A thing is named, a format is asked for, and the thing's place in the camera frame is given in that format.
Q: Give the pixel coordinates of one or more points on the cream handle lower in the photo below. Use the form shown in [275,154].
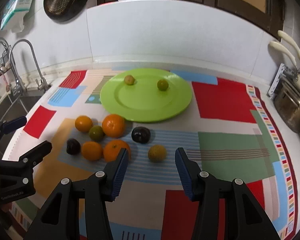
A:
[279,47]

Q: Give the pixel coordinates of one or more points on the steel pot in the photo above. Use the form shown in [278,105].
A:
[287,104]

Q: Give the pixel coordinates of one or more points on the steel sink basin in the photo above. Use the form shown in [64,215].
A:
[12,107]

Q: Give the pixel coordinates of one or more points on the colourful patterned table mat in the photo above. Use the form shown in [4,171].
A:
[226,129]

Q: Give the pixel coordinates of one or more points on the small orange upper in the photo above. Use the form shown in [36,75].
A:
[83,123]

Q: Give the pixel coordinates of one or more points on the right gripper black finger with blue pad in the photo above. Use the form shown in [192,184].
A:
[59,216]
[245,218]

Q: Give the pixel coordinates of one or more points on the large orange upper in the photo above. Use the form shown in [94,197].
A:
[114,126]

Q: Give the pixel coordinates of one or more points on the small orange lower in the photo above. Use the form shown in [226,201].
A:
[92,151]

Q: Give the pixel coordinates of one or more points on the cream handle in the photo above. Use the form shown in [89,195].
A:
[279,47]
[290,40]

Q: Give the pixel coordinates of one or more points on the black frying pan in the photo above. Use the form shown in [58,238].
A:
[72,0]

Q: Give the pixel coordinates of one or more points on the small yellow-brown fruit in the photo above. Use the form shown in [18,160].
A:
[129,80]

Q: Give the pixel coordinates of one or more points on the green round plate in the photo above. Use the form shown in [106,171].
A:
[143,102]

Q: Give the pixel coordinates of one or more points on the large orange lower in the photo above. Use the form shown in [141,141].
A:
[112,149]

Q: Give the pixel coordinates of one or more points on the yellow-green spotted fruit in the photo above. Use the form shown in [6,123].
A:
[157,153]

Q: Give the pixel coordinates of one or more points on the dark purple plum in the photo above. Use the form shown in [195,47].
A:
[141,135]

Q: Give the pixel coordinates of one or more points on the chrome faucet right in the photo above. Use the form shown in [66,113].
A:
[26,57]

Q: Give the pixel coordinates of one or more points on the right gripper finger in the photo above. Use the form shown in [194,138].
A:
[13,125]
[34,156]

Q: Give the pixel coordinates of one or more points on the green lime fruit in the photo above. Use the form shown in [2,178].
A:
[162,85]

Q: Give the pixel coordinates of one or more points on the small orange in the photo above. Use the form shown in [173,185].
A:
[83,123]
[92,151]

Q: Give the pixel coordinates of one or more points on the cream handle upper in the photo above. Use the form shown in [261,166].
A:
[290,40]

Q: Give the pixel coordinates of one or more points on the large orange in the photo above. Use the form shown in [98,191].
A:
[112,149]
[114,126]

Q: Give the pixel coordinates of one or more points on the white rack bracket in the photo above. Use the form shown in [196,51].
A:
[275,82]

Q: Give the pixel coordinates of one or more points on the small green citrus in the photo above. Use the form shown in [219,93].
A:
[96,133]

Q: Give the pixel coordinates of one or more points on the small dark plum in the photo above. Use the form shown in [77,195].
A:
[73,147]

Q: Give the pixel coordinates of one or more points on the teal white package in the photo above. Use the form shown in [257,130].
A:
[13,16]

